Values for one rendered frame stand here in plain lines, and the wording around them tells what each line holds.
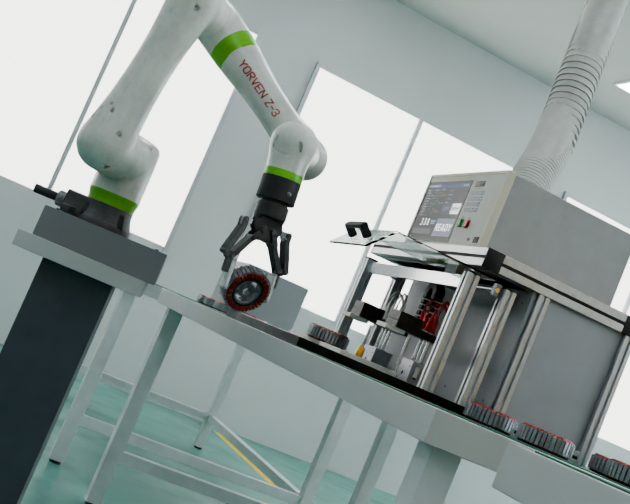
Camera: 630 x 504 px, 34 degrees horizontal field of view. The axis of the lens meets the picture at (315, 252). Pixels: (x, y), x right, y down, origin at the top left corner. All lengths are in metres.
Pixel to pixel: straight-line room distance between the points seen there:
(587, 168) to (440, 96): 1.36
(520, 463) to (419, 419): 0.43
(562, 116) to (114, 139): 2.08
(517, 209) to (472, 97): 5.42
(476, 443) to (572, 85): 2.78
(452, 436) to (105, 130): 1.28
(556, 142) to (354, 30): 3.77
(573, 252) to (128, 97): 1.11
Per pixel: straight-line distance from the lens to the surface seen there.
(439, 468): 1.51
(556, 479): 1.01
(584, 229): 2.57
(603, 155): 8.41
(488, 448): 1.50
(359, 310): 2.67
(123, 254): 2.51
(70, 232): 2.52
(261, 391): 7.36
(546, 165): 3.90
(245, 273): 2.32
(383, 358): 2.70
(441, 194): 2.74
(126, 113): 2.45
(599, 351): 2.50
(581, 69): 4.18
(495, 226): 2.45
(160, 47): 2.47
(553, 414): 2.46
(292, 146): 2.35
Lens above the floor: 0.76
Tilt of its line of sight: 5 degrees up
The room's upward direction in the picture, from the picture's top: 23 degrees clockwise
